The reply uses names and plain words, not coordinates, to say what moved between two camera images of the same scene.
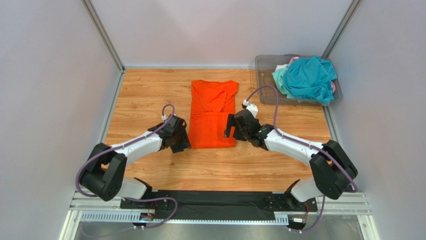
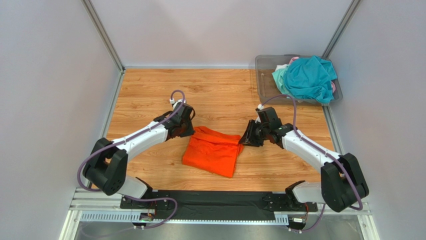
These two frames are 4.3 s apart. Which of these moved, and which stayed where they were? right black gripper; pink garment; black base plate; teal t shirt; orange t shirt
Moved: orange t shirt; right black gripper
Stayed: pink garment; black base plate; teal t shirt
